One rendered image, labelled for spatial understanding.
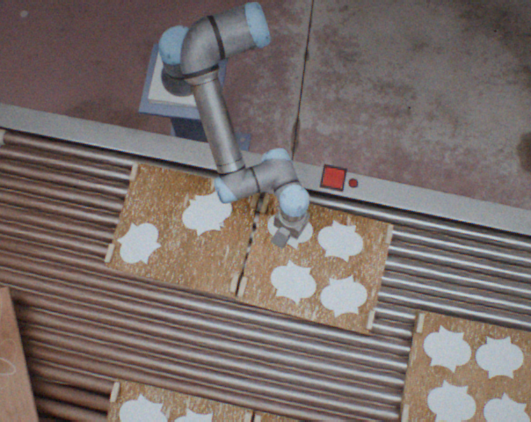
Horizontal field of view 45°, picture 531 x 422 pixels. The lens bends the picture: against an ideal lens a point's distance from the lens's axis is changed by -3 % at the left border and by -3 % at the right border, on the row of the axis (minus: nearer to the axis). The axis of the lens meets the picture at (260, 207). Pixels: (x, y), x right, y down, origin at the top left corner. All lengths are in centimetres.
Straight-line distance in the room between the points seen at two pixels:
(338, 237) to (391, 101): 137
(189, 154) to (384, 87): 142
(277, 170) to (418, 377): 74
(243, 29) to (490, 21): 215
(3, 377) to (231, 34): 113
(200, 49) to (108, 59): 178
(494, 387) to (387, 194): 67
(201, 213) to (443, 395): 90
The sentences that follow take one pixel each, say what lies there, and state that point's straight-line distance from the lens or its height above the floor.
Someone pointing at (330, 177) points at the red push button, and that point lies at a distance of 209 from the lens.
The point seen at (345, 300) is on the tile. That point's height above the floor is 95.
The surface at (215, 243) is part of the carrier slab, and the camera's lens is 202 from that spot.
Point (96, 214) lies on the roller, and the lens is 212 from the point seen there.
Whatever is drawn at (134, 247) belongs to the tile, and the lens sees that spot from 204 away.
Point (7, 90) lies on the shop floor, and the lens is 348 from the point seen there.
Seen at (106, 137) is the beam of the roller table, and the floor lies 91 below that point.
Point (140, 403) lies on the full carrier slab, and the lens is 198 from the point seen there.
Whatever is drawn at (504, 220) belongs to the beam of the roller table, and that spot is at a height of 92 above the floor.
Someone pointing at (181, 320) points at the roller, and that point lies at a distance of 201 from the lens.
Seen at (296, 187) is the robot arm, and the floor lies 126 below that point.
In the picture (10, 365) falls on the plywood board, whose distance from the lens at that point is 199.
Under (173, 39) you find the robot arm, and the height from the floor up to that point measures 112.
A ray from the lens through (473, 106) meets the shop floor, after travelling 337.
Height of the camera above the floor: 290
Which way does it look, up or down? 74 degrees down
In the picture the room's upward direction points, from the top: 1 degrees counter-clockwise
